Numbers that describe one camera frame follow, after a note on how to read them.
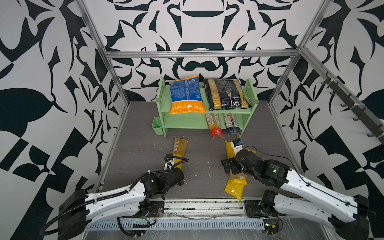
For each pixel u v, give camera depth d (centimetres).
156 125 104
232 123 89
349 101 60
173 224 65
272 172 50
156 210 73
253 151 54
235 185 79
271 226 71
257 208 74
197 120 92
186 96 77
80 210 42
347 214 41
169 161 69
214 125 87
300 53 89
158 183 59
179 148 89
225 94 82
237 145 65
